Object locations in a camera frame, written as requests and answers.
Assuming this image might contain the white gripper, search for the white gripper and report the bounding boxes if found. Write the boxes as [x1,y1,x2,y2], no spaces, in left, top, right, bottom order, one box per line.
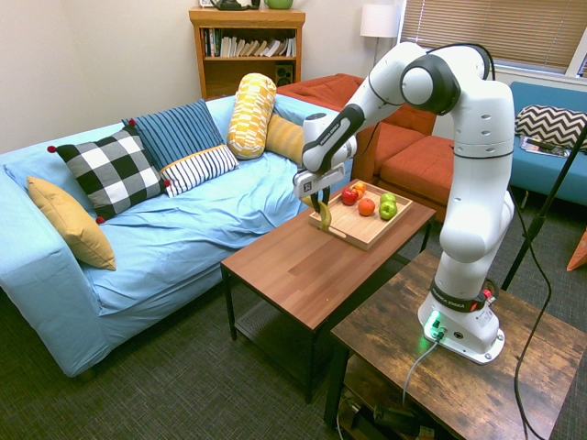
[293,163,349,214]

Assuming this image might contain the light wooden tray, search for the light wooden tray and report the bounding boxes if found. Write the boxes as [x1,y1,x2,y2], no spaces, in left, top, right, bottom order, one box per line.
[308,182,414,252]

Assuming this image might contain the textured mustard pillow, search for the textured mustard pillow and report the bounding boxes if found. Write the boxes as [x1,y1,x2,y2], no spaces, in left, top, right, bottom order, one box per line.
[264,113,306,167]

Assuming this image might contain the reddish wood coffee table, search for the reddish wood coffee table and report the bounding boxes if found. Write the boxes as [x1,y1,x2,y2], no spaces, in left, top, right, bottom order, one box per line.
[219,182,437,404]

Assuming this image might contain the yellow white patterned bolster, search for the yellow white patterned bolster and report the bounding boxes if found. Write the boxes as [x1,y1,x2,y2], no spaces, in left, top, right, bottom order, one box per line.
[226,72,278,160]

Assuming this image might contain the white navy striped pillow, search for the white navy striped pillow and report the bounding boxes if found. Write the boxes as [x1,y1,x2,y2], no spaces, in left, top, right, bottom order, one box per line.
[159,144,240,199]

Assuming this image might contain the light blue sofa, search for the light blue sofa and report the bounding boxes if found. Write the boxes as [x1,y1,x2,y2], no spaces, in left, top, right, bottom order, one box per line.
[0,94,354,380]

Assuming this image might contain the wooden bookshelf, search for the wooden bookshelf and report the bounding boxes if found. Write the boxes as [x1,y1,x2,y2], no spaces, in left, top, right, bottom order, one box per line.
[188,6,307,101]

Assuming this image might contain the blue striped pillow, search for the blue striped pillow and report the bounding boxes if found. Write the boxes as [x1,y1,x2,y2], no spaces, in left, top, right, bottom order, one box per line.
[121,98,226,171]

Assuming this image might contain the row of paperback books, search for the row of paperback books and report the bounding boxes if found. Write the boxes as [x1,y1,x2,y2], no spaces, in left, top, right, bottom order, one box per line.
[203,27,297,59]

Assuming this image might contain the white floor lamp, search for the white floor lamp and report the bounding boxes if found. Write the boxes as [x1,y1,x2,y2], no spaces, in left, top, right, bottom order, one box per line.
[360,4,404,70]

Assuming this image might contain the black white checkered pillow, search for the black white checkered pillow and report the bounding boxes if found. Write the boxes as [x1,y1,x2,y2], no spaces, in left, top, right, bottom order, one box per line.
[47,118,172,226]

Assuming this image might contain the teal blue couch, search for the teal blue couch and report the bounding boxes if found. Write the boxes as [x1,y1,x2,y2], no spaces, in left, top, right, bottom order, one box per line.
[508,81,587,207]

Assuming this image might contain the colourful magazine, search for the colourful magazine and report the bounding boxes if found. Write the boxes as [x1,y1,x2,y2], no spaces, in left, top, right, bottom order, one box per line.
[519,135,572,160]

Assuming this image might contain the black power device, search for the black power device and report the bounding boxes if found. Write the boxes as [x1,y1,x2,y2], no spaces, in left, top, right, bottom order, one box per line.
[352,402,435,439]

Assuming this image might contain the wooden window blinds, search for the wooden window blinds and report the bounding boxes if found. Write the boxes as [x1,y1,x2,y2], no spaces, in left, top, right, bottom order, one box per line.
[400,0,587,74]

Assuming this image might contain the rustic dark wood table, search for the rustic dark wood table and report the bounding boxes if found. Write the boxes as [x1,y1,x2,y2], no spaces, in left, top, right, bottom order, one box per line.
[323,249,587,440]

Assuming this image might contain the black white chevron pillow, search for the black white chevron pillow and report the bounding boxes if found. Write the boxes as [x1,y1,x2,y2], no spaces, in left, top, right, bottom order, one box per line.
[514,104,587,152]

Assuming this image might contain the plain mustard pillow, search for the plain mustard pillow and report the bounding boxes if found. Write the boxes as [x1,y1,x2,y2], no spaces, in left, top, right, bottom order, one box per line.
[26,175,117,271]

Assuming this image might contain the orange triangular object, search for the orange triangular object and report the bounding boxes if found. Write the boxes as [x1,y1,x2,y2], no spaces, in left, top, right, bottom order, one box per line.
[567,227,587,274]

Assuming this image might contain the grey network cable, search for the grey network cable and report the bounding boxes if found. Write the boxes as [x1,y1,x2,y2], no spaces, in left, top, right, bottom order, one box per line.
[401,336,442,407]

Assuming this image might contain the black camera stand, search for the black camera stand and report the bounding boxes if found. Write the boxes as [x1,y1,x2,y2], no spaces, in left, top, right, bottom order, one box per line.
[500,137,587,292]

